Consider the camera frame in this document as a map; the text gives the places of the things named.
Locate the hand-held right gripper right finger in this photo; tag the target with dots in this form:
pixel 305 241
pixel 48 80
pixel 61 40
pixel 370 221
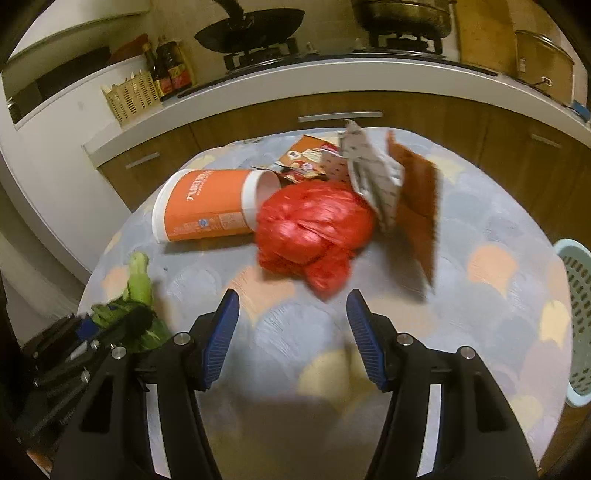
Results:
pixel 367 341

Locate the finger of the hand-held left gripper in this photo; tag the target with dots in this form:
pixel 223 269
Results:
pixel 127 323

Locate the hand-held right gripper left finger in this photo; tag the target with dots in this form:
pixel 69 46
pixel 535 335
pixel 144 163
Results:
pixel 219 341

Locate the green leafy vegetable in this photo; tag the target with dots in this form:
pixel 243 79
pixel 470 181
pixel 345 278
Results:
pixel 138 286

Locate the red plastic bag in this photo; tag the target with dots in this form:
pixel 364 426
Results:
pixel 314 226

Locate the light blue plastic basket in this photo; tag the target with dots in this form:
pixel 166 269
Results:
pixel 579 323

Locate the scallop-print tablecloth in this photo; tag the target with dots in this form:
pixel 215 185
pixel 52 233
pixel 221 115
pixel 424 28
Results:
pixel 461 323

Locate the orange and white paper cup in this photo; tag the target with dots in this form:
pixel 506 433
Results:
pixel 203 207

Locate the orange-brown snack packet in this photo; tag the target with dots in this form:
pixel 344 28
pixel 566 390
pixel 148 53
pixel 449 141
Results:
pixel 418 203

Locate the colourful snack packet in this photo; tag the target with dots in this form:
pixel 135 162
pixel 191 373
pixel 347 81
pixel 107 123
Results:
pixel 302 159

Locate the wooden base cabinets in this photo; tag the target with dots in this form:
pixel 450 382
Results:
pixel 231 127

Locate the cream chopstick basket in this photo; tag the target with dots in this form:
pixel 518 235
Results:
pixel 131 99

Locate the slim dark sauce bottle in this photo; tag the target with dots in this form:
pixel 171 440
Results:
pixel 152 69

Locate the wide dark sauce bottle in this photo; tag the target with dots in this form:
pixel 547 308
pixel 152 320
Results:
pixel 175 67

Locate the black gas stove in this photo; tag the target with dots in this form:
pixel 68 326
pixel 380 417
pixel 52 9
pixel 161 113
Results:
pixel 332 53

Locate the small blue container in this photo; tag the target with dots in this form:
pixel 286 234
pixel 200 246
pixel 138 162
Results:
pixel 579 110

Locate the black wok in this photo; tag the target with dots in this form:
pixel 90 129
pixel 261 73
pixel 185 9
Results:
pixel 249 27

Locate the steel steamer pot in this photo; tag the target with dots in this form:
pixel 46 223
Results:
pixel 406 16

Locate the steel rice cooker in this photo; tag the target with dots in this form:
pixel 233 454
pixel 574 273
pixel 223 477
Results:
pixel 545 64

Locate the wooden cutting board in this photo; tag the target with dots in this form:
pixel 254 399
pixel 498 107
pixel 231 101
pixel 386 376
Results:
pixel 485 32

